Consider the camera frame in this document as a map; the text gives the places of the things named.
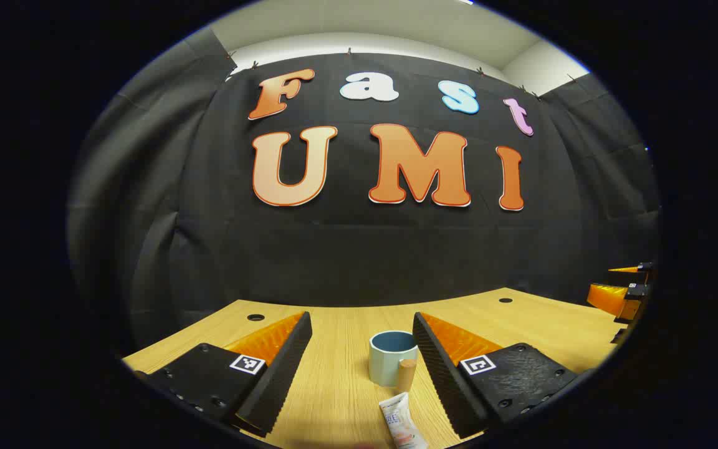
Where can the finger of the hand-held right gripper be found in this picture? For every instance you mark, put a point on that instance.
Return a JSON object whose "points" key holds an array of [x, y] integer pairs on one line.
{"points": [[627, 273], [611, 299]]}

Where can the white toothpaste tube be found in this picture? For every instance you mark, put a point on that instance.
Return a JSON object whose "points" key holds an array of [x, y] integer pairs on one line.
{"points": [[401, 424]]}

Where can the black backdrop cloth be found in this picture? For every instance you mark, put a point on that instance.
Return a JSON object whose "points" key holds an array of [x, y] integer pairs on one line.
{"points": [[365, 249]]}

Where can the wooden desktop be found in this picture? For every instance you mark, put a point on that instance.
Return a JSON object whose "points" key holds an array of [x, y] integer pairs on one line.
{"points": [[334, 349]]}

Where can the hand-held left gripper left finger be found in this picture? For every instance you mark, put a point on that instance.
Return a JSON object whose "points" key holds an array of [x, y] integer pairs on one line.
{"points": [[278, 374]]}

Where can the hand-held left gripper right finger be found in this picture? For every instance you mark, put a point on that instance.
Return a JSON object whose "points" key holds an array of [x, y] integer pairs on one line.
{"points": [[440, 368]]}

